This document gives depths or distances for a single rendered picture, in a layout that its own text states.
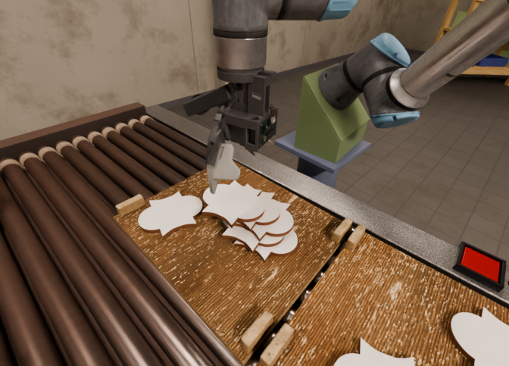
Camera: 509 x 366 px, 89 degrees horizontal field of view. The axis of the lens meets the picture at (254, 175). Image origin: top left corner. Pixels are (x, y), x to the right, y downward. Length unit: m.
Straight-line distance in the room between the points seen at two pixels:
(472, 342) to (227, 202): 0.45
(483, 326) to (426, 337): 0.09
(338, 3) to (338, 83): 0.51
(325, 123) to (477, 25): 0.43
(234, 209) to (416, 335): 0.36
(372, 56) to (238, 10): 0.56
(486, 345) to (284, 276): 0.31
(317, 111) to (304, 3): 0.54
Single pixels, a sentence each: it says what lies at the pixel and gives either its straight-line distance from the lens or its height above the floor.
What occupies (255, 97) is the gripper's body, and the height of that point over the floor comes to 1.23.
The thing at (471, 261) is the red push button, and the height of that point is 0.93.
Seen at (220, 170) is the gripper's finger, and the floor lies 1.11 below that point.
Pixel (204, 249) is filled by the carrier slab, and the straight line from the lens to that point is 0.54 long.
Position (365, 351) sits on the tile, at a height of 0.95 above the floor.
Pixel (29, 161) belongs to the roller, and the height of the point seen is 0.92.
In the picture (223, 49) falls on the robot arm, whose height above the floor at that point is 1.29.
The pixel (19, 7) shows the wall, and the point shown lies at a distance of 3.20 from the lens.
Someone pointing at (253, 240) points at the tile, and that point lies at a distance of 0.52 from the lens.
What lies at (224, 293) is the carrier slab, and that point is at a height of 0.94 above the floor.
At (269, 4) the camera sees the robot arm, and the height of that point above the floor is 1.34.
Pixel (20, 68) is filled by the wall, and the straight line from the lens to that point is 3.24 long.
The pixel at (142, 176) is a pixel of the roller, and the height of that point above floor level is 0.91.
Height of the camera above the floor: 1.36
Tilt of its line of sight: 37 degrees down
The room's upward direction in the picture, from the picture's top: 2 degrees clockwise
